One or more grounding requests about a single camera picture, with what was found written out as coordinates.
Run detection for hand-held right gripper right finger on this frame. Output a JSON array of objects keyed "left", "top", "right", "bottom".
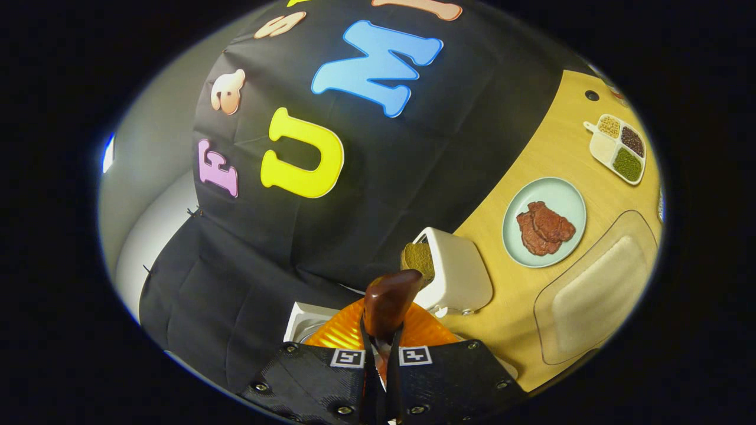
[{"left": 384, "top": 301, "right": 526, "bottom": 425}]

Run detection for white toaster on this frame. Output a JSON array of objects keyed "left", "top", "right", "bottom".
[{"left": 412, "top": 227, "right": 494, "bottom": 318}]

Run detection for white rice cooker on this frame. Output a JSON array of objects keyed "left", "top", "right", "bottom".
[{"left": 283, "top": 301, "right": 519, "bottom": 381}]

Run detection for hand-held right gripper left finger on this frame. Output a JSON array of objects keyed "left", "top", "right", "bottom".
[{"left": 239, "top": 298, "right": 379, "bottom": 425}]

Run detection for white divided dish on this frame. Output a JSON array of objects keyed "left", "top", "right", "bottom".
[{"left": 584, "top": 114, "right": 647, "bottom": 186}]

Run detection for beige board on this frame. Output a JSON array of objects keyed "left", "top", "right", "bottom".
[{"left": 552, "top": 236, "right": 650, "bottom": 355}]

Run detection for green mung beans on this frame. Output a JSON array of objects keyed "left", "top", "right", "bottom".
[{"left": 612, "top": 148, "right": 643, "bottom": 182}]

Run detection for dark red beans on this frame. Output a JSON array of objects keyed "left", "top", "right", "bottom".
[{"left": 621, "top": 126, "right": 644, "bottom": 157}]

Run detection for pale green plate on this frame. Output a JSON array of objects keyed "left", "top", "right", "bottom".
[{"left": 502, "top": 177, "right": 587, "bottom": 269}]

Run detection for black backdrop cloth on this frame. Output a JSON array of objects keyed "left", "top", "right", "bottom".
[{"left": 139, "top": 0, "right": 591, "bottom": 393}]

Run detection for brown wooden spoon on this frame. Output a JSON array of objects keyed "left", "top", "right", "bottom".
[{"left": 362, "top": 270, "right": 425, "bottom": 390}]

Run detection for white rice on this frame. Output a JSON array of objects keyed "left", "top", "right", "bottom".
[{"left": 591, "top": 135, "right": 618, "bottom": 163}]

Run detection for clear plastic tray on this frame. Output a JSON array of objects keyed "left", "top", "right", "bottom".
[{"left": 533, "top": 210, "right": 659, "bottom": 367}]

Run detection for brown meat slice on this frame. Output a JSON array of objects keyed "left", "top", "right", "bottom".
[{"left": 516, "top": 201, "right": 576, "bottom": 257}]

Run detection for brown bread slice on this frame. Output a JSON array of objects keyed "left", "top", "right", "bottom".
[{"left": 400, "top": 242, "right": 436, "bottom": 287}]

